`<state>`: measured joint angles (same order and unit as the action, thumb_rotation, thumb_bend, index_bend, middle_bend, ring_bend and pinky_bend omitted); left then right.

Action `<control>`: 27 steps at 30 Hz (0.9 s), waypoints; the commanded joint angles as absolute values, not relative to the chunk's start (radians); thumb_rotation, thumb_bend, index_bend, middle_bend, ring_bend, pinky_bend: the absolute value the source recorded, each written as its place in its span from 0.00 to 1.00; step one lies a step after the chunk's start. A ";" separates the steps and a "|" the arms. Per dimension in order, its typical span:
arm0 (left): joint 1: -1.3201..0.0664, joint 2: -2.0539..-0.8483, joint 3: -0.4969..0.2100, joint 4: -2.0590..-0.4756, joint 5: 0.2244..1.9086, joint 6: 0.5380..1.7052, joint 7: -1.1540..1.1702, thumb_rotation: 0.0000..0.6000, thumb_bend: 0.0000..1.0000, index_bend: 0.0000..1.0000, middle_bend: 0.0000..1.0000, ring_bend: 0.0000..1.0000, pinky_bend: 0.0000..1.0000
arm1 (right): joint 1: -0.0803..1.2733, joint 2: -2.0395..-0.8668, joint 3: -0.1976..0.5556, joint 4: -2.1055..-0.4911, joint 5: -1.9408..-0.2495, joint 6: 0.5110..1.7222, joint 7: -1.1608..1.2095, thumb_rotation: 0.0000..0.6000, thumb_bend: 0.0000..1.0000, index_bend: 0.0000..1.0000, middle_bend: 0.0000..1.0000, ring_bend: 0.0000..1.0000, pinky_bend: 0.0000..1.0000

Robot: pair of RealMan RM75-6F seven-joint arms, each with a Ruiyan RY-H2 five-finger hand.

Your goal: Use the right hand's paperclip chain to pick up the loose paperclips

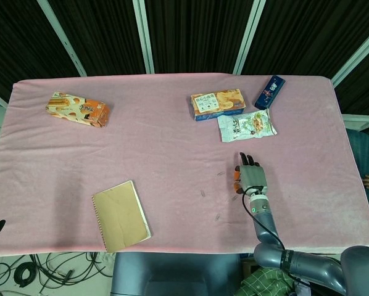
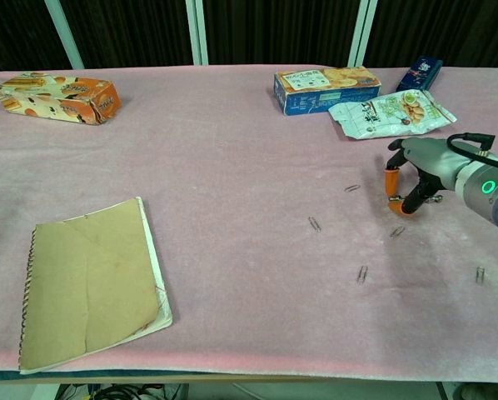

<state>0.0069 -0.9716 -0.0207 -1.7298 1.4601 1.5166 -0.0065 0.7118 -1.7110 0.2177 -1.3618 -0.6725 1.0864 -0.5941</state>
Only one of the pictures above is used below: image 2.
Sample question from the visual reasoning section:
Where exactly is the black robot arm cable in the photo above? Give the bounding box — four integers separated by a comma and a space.
446, 132, 498, 174

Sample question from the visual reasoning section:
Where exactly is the pink table cloth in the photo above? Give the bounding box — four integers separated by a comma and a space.
0, 64, 498, 383

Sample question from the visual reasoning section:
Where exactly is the brown spiral notebook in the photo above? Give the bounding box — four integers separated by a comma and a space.
17, 196, 174, 375

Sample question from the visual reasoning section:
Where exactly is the black floor cable bundle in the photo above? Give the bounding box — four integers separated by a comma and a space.
57, 382, 187, 400

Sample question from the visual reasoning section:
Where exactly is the orange biscuit box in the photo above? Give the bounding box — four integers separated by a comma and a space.
0, 72, 122, 126

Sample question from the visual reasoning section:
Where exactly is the blue cracker box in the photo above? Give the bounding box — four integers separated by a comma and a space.
272, 65, 382, 117

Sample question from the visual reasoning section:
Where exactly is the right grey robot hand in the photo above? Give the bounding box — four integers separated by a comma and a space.
382, 137, 469, 218

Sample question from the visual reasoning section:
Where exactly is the white green snack bag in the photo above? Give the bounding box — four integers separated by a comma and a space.
327, 88, 458, 142

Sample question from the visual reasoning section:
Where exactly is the magnetic bar with clips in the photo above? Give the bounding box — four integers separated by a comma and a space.
388, 193, 444, 204

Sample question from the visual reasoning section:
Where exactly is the dark blue slim box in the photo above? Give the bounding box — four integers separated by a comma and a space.
395, 56, 444, 93

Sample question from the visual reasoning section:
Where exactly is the white partition post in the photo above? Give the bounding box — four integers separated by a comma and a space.
43, 0, 86, 71
184, 0, 210, 67
346, 0, 379, 68

